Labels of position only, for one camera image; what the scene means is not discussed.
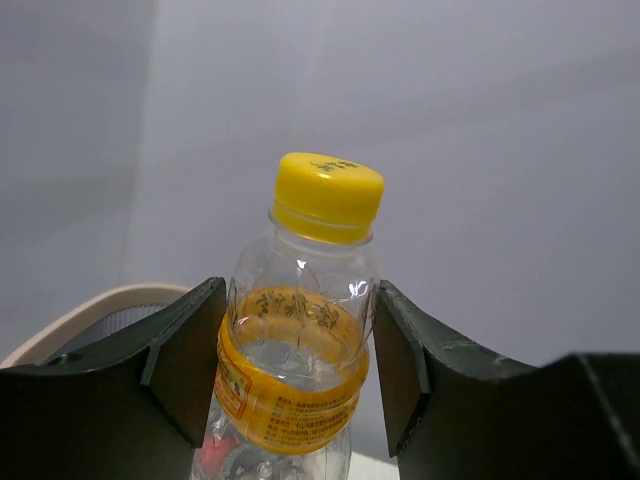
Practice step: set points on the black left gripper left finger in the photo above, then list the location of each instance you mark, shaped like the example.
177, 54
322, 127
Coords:
133, 405

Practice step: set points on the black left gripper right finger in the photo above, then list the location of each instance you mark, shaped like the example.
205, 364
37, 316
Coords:
454, 409

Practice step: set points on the yellow label clear bottle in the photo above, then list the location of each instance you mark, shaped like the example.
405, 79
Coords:
292, 347

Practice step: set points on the red label cola bottle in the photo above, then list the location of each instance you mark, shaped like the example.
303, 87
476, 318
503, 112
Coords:
214, 450

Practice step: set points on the grey mesh waste bin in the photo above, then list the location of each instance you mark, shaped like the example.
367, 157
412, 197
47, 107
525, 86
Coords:
94, 320

